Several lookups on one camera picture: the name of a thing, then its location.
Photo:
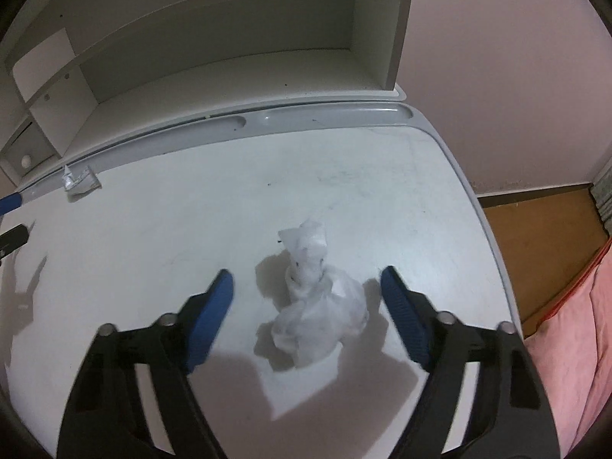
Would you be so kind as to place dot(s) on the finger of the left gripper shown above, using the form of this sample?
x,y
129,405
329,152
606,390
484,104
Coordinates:
x,y
10,203
13,239

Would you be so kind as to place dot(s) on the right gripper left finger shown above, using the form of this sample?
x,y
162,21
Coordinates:
x,y
132,397

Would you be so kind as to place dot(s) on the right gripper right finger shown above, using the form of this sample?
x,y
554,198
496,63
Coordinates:
x,y
510,417

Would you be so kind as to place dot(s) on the white tissue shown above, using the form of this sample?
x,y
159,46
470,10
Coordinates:
x,y
327,306

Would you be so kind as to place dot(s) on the grey drawer with white knob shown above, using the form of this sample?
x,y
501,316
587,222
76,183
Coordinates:
x,y
27,149

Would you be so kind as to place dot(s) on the pink bed blanket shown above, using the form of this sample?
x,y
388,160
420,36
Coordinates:
x,y
571,350

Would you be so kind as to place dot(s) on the white desk shelf hutch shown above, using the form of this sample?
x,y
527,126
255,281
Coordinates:
x,y
95,73

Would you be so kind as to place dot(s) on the grey striped curtain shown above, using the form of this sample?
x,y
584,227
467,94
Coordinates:
x,y
601,191

